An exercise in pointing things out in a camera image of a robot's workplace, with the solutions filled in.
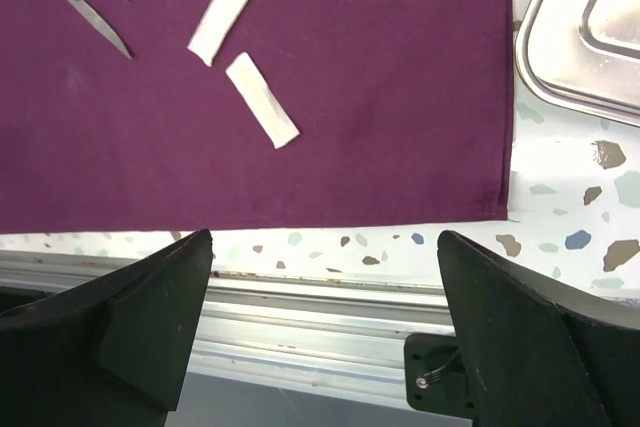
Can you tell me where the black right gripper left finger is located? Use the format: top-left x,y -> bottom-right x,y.
1,230 -> 212,426

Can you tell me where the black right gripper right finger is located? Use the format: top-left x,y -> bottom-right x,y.
437,231 -> 639,426

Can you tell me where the white gauze roll lower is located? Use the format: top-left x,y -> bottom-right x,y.
226,52 -> 300,149

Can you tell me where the white gauze roll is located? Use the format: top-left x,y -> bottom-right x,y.
226,52 -> 300,149
187,0 -> 249,67

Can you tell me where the stainless steel tray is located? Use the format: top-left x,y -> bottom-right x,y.
516,0 -> 639,126

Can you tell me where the purple cloth mat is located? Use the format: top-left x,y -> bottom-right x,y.
1,0 -> 514,234

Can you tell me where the white gauze roll upper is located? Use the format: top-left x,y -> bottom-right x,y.
187,0 -> 249,67

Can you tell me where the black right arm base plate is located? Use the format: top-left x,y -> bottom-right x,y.
403,333 -> 476,420

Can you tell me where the aluminium frame rail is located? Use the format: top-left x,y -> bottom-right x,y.
0,246 -> 451,378

